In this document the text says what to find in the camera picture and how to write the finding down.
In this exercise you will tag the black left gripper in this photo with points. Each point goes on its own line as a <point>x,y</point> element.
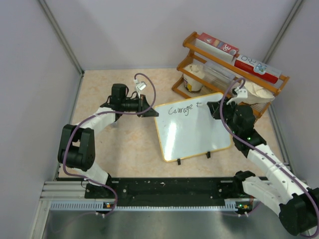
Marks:
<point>143,105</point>

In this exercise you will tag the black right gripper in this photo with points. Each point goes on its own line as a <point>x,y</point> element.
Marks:
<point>215,109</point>

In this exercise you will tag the yellow framed whiteboard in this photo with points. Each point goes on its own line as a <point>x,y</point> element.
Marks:
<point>184,129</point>

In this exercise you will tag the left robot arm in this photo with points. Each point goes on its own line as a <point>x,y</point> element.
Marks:
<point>77,143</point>

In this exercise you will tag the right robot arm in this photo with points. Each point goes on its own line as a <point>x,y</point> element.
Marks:
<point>293,201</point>

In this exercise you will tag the metal whiteboard stand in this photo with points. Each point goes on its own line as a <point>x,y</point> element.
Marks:
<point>206,155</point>

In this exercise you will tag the clear plastic box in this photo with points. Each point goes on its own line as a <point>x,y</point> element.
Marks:
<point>217,75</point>

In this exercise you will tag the orange wooden shelf rack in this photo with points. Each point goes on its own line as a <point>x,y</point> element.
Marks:
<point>192,84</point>

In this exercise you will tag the white paper bag right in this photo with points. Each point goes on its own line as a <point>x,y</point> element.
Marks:
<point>257,94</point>

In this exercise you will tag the red white wrap box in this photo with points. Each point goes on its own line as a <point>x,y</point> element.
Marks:
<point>257,68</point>

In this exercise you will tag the red foil box upper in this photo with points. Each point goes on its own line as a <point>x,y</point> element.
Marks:
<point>216,47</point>

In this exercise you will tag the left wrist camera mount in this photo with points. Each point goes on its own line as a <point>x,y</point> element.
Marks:
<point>139,86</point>

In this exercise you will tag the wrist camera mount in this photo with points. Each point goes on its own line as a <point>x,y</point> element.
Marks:
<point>241,95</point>
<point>139,86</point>

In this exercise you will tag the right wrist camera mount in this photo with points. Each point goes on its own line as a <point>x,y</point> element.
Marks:
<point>241,95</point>

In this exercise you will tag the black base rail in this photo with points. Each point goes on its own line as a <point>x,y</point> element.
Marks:
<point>166,192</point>

